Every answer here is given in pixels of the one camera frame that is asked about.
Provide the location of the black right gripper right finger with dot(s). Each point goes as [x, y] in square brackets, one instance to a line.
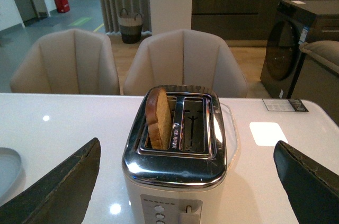
[312, 189]

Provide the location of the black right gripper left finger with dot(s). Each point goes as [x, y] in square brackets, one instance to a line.
[62, 195]

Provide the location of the light blue plate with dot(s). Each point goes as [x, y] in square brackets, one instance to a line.
[11, 169]

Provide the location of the toasted bread slice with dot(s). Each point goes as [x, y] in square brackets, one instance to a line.
[158, 118]

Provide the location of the transparent mat under toaster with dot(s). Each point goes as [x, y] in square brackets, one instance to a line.
[232, 135]

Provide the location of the label card on table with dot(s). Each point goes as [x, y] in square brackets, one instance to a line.
[285, 105]

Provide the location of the cream and chrome toaster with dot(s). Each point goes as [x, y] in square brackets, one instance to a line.
[184, 183]

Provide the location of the beige chair left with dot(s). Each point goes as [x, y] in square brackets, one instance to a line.
[73, 61]

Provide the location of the beige chair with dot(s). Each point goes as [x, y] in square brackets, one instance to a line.
[185, 57]
[73, 61]

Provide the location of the grey cushioned sofa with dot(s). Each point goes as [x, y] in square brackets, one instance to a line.
[318, 78]

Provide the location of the dark front-load washing machine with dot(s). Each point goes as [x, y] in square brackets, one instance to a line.
[296, 22]

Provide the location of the woven laundry basket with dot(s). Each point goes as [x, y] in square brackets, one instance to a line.
[130, 26]

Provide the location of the beige chair right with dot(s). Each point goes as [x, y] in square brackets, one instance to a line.
[185, 57]

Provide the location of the dark kitchen counter cabinet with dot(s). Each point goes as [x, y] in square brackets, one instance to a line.
[234, 19]

